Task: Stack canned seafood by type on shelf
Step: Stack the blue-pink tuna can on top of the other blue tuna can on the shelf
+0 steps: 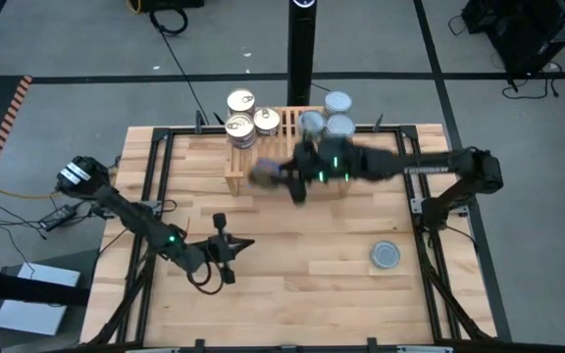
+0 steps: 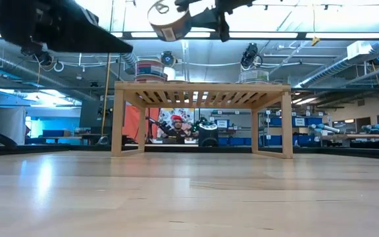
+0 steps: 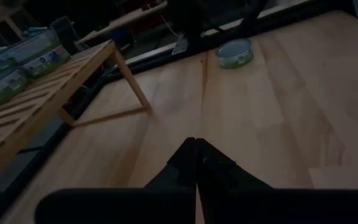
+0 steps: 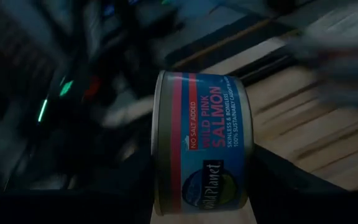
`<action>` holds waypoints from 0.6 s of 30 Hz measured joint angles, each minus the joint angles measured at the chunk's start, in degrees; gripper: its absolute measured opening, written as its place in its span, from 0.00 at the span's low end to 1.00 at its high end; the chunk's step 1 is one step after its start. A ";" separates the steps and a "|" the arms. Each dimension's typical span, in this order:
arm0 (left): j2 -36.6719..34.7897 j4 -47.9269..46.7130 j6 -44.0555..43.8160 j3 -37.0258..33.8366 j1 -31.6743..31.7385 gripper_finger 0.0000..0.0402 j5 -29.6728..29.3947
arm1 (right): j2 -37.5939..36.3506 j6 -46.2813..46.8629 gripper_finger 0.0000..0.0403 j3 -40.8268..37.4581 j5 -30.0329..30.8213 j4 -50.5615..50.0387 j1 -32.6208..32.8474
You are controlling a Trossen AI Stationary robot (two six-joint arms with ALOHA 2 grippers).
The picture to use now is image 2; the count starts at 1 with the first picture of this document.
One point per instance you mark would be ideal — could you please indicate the wooden background table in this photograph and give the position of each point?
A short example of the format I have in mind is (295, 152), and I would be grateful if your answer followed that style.
(357, 136)

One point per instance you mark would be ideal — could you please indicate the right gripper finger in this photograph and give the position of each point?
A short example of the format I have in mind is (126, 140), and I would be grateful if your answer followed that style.
(207, 19)
(224, 28)

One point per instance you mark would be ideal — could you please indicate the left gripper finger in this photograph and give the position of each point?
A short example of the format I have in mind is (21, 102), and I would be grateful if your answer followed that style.
(90, 41)

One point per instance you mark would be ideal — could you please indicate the black background robot arm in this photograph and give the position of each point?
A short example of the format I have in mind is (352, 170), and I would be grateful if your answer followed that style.
(198, 124)
(156, 125)

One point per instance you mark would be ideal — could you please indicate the grey panel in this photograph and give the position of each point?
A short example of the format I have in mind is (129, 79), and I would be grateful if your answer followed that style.
(92, 115)

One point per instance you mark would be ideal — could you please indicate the green label flat-lid can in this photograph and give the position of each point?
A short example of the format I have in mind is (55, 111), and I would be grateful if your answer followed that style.
(253, 76)

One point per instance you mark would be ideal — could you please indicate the colourful poster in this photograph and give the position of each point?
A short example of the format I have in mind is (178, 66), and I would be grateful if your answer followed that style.
(187, 114)

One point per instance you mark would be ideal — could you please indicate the white blue sign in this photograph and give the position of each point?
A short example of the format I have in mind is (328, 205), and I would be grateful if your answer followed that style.
(221, 123)

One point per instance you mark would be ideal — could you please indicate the grey ribbed flexible duct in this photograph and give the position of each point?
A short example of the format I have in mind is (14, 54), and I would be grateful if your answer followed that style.
(128, 61)

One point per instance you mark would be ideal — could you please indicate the blue storage bin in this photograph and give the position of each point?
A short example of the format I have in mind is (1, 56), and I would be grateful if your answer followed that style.
(235, 141)
(308, 121)

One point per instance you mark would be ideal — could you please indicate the white cylindrical object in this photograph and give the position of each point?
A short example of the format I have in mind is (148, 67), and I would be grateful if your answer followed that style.
(170, 74)

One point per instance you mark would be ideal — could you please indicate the yellow hanging tag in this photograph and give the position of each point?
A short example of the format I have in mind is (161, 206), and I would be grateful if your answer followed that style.
(315, 41)

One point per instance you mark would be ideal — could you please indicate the grey ceiling pipe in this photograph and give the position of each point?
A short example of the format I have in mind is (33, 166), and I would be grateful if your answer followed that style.
(373, 74)

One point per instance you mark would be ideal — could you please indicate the orange banner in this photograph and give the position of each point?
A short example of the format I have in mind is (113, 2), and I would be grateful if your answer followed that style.
(131, 121)

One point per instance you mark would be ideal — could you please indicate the black ceiling camera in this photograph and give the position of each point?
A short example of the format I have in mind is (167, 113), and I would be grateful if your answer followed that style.
(43, 59)
(250, 54)
(168, 59)

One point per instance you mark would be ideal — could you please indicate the silver ventilation duct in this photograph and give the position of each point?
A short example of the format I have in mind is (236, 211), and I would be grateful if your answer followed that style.
(334, 66)
(8, 64)

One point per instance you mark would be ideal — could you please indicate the grey blue background robot arm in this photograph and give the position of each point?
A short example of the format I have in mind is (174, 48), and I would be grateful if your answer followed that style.
(324, 128)
(377, 128)

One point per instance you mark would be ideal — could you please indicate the blue ceiling camera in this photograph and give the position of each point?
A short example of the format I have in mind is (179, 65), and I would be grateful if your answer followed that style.
(378, 60)

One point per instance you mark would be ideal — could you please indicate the wooden slatted shelf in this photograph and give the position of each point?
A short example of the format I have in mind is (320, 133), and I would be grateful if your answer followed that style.
(202, 87)

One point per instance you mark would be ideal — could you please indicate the person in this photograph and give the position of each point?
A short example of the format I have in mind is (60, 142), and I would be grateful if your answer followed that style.
(176, 133)

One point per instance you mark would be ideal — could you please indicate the white cloth screen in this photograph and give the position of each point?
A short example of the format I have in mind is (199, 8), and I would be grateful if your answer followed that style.
(5, 125)

